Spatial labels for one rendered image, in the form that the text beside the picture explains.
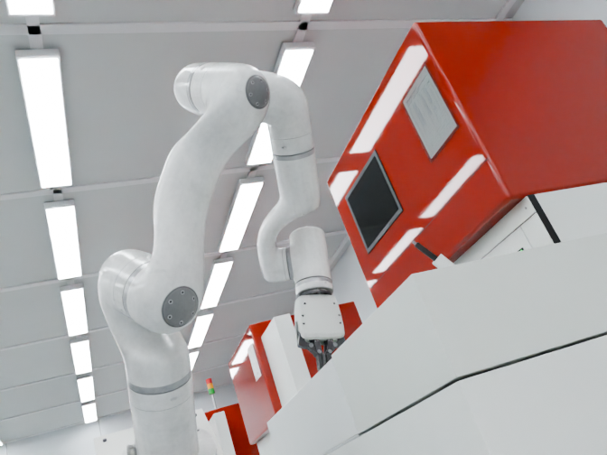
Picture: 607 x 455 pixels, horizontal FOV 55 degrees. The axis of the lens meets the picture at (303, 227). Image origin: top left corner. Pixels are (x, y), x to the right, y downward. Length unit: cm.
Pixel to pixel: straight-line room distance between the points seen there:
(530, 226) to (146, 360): 94
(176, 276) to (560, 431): 61
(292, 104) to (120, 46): 174
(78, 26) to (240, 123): 175
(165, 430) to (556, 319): 71
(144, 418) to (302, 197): 53
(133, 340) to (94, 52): 190
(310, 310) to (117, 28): 180
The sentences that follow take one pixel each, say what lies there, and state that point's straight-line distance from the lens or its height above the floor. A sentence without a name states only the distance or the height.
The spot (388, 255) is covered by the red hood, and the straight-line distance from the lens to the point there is 197.
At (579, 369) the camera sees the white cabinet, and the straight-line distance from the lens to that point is 88.
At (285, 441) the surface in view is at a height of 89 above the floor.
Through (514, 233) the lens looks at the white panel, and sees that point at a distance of 156.
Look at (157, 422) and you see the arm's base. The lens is 116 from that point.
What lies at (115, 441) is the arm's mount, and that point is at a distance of 136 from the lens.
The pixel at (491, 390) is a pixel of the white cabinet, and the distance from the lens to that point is 79.
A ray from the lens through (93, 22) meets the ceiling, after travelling 272.
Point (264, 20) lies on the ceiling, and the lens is 290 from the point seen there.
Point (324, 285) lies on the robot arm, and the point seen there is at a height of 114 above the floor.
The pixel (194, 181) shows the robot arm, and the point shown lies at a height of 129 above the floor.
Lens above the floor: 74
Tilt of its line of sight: 24 degrees up
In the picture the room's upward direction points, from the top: 20 degrees counter-clockwise
